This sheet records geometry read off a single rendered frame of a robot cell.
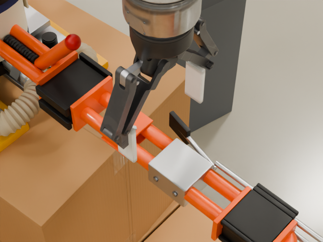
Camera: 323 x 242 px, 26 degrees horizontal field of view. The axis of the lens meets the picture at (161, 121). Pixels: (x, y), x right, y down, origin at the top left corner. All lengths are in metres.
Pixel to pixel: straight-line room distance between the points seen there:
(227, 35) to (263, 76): 0.48
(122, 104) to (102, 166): 0.34
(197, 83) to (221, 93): 1.33
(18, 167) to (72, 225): 0.13
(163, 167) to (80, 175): 0.21
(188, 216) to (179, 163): 0.59
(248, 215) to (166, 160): 0.14
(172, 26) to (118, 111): 0.14
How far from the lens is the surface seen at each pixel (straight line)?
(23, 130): 1.20
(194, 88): 0.98
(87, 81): 1.07
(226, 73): 2.23
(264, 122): 2.41
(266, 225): 0.93
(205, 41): 0.91
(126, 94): 0.82
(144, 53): 0.81
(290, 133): 2.39
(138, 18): 0.77
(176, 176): 0.97
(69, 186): 1.14
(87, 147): 1.18
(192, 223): 1.55
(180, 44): 0.80
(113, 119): 0.85
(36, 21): 1.31
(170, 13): 0.75
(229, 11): 2.02
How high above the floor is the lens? 1.91
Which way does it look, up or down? 53 degrees down
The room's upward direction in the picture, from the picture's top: straight up
